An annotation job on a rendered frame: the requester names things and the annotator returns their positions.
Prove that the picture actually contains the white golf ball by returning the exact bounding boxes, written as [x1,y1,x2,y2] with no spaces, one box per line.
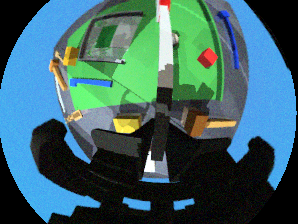
[172,34,180,47]

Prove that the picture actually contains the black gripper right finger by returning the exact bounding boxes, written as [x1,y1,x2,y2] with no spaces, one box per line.
[165,123,233,183]

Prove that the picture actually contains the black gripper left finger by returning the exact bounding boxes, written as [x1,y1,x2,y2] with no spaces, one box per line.
[90,119,154,180]

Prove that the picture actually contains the red cube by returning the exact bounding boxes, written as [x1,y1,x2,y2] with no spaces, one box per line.
[197,48,218,68]

